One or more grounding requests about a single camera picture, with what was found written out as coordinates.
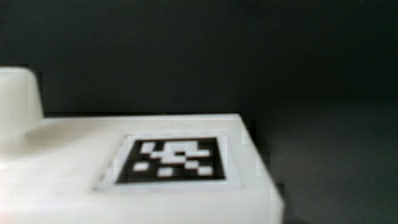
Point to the white front drawer box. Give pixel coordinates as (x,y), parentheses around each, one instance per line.
(127,170)

